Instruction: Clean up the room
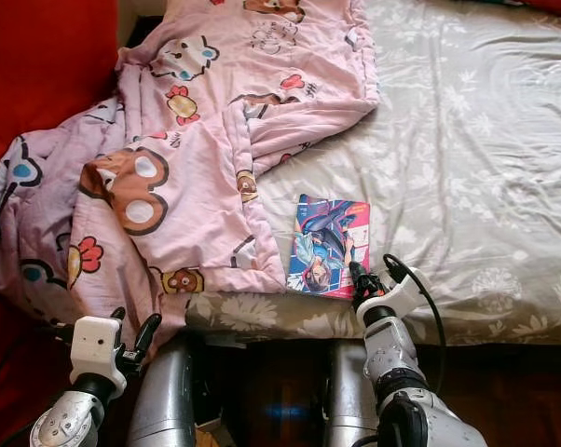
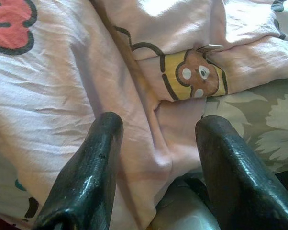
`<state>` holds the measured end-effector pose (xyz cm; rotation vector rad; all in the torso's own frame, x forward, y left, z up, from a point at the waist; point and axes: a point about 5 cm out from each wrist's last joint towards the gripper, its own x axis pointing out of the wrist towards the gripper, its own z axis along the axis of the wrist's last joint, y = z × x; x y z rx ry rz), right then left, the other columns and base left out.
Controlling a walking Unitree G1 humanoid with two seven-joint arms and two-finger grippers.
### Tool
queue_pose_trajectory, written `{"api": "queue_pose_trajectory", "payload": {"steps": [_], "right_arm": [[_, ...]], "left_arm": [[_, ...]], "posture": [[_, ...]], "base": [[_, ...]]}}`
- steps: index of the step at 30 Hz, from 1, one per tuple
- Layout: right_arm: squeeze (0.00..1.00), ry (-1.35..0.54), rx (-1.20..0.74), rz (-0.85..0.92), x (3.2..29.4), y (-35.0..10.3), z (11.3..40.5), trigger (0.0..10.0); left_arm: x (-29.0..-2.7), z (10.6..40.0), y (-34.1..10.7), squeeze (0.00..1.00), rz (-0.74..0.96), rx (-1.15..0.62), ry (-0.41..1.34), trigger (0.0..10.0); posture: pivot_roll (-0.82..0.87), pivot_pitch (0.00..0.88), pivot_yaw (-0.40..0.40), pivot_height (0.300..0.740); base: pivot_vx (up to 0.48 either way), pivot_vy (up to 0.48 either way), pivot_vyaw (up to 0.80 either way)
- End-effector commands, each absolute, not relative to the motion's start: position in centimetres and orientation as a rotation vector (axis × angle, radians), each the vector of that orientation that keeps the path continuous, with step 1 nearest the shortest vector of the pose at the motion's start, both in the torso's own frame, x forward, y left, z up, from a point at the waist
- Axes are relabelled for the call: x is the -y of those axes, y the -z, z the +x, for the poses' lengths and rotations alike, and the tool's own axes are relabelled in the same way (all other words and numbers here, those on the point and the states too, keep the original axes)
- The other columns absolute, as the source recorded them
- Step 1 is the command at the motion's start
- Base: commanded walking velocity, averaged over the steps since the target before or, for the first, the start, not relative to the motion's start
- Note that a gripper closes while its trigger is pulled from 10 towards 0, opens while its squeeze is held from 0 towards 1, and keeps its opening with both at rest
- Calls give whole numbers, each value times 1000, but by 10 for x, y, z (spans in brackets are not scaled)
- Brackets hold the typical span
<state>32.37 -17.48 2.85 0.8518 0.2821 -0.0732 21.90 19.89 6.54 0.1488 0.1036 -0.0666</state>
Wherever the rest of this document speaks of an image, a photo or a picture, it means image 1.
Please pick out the colourful manga book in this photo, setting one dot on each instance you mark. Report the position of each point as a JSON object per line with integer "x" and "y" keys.
{"x": 322, "y": 242}

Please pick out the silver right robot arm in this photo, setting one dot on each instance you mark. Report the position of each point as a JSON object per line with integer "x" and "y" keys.
{"x": 397, "y": 358}

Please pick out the silver left robot leg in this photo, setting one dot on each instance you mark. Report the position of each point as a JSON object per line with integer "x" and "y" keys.
{"x": 159, "y": 400}

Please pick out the silver robot leg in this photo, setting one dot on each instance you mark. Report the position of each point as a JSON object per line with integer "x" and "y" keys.
{"x": 346, "y": 400}
{"x": 159, "y": 400}

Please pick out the silver right robot leg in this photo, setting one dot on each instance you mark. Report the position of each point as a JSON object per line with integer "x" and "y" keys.
{"x": 346, "y": 400}

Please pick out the pink cartoon print blanket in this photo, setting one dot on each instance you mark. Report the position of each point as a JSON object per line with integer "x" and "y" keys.
{"x": 215, "y": 168}

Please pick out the beige floral sheeted mattress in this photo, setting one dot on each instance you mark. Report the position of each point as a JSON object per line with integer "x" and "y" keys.
{"x": 476, "y": 140}

